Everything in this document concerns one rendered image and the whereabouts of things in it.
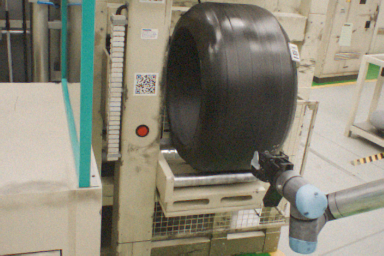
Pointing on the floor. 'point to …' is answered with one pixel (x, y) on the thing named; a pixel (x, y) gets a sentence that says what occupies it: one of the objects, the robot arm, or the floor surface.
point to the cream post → (140, 117)
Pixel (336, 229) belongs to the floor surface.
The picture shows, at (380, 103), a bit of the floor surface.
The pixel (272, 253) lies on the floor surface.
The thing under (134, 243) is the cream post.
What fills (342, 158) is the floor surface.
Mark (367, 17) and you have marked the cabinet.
